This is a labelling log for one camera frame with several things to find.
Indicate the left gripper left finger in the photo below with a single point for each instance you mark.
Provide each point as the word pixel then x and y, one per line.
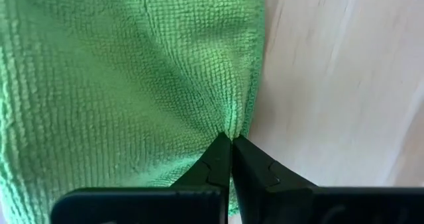
pixel 198 197

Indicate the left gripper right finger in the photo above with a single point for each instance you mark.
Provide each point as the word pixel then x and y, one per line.
pixel 265 197

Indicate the bright green microfiber towel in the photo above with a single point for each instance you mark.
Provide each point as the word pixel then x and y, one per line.
pixel 116 85

